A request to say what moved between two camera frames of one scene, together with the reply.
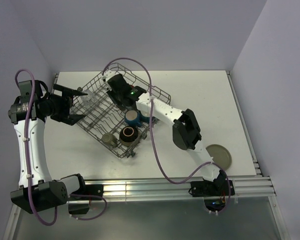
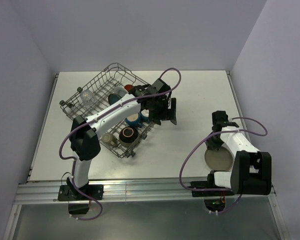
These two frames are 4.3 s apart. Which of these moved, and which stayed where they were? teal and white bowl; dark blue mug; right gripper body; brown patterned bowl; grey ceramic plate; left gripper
Moved: left gripper; right gripper body
Stayed: dark blue mug; grey ceramic plate; brown patterned bowl; teal and white bowl
